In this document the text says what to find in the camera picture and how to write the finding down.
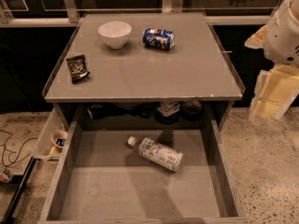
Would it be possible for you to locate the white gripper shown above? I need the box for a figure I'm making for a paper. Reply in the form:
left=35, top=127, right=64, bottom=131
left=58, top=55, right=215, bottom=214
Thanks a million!
left=245, top=4, right=299, bottom=124

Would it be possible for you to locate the blue plastic bottle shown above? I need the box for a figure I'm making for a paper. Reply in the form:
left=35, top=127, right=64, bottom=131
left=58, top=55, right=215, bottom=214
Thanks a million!
left=127, top=136, right=183, bottom=173

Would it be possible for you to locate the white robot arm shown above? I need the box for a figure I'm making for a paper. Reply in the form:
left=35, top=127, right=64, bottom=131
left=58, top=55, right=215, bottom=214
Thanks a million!
left=245, top=0, right=299, bottom=124

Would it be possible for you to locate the grey cabinet counter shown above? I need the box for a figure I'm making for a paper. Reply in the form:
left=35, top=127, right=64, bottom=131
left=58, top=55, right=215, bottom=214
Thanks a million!
left=43, top=12, right=244, bottom=123

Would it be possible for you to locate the grey open top drawer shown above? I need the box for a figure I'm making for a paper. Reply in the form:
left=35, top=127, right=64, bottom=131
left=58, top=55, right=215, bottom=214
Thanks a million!
left=38, top=119, right=249, bottom=224

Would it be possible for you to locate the dark round container on shelf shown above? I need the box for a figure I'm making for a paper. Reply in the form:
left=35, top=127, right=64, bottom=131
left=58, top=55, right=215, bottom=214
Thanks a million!
left=181, top=101, right=203, bottom=121

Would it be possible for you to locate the blue soda can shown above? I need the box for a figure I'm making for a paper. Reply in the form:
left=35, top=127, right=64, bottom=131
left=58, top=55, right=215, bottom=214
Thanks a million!
left=142, top=28, right=175, bottom=51

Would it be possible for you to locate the white paper card on shelf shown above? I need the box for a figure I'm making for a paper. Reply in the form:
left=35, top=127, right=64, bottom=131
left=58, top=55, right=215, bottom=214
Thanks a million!
left=157, top=102, right=180, bottom=117

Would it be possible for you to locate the white ceramic bowl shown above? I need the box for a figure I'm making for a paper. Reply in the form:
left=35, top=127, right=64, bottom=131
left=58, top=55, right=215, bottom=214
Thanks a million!
left=98, top=21, right=132, bottom=49

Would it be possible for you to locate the black object on shelf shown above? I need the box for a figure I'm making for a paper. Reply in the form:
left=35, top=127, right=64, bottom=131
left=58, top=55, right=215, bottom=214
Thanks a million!
left=87, top=104, right=107, bottom=119

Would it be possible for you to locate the black snack packet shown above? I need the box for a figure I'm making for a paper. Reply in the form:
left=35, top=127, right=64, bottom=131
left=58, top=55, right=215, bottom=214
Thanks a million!
left=66, top=55, right=90, bottom=84

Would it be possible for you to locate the white cup in bin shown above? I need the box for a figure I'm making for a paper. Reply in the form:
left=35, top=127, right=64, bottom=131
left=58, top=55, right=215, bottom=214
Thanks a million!
left=50, top=130, right=67, bottom=148

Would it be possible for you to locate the clear plastic side bin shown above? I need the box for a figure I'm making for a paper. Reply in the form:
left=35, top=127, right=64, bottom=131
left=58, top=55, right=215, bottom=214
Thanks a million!
left=33, top=110, right=67, bottom=161

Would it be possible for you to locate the black cable on floor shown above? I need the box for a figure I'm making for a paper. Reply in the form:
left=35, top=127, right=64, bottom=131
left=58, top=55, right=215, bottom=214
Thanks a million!
left=0, top=128, right=38, bottom=170

